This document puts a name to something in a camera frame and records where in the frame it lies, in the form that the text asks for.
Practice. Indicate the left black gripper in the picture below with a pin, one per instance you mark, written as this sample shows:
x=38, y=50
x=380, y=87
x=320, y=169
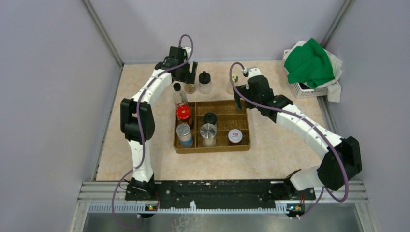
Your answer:
x=189, y=77

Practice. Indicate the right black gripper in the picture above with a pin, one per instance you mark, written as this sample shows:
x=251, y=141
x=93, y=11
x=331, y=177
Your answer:
x=242, y=89

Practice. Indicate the yellow lid small bottle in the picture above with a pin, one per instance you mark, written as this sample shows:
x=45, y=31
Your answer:
x=234, y=81

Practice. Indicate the small black cap bottle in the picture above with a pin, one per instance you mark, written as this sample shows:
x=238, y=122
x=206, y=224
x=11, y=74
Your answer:
x=189, y=88

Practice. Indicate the white plastic basket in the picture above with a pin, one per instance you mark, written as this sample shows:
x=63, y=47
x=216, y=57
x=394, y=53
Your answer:
x=303, y=91

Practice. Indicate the tall glass sauce bottle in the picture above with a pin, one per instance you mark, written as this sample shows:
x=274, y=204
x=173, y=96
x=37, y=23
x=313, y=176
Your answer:
x=179, y=96

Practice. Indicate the white lid dark jar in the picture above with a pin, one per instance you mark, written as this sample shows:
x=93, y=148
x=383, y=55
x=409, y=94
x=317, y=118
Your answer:
x=235, y=137

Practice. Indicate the black cap shaker front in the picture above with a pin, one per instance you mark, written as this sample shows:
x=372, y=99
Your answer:
x=210, y=118

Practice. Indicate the black cap shaker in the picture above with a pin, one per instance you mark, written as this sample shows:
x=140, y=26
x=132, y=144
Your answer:
x=210, y=118
x=205, y=85

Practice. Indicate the red lid sauce jar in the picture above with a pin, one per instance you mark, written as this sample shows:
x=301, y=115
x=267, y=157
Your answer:
x=184, y=115

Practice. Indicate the woven bamboo divided tray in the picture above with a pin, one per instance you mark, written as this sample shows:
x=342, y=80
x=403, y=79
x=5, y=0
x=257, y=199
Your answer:
x=228, y=118

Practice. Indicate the clear jar silver lid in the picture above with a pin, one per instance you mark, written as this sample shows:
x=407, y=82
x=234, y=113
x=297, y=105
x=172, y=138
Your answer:
x=208, y=132

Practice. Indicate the silver lid jar blue label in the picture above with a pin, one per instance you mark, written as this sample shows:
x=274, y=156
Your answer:
x=184, y=134

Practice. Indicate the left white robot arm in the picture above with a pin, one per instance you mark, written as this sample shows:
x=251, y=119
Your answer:
x=136, y=117

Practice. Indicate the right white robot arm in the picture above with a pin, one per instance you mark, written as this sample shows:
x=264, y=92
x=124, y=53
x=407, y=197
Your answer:
x=341, y=157

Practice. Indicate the black cap shaker rear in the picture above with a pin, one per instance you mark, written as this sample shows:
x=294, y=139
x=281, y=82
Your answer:
x=205, y=85

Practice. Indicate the green cloth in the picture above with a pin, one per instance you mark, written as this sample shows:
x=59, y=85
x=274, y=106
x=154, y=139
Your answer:
x=309, y=64

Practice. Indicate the white cloth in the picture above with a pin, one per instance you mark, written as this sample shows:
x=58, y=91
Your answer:
x=333, y=87

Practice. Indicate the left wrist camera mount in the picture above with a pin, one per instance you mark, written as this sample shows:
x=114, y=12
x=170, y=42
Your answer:
x=188, y=51

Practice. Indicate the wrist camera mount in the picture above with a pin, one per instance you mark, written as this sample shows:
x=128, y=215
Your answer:
x=188, y=51
x=251, y=72

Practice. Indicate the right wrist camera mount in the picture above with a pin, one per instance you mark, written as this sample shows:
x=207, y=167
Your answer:
x=251, y=72

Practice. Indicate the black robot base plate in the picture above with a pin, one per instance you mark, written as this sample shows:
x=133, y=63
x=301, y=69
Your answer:
x=239, y=194

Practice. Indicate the aluminium frame rail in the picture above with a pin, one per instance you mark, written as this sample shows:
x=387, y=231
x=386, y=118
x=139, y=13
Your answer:
x=107, y=197

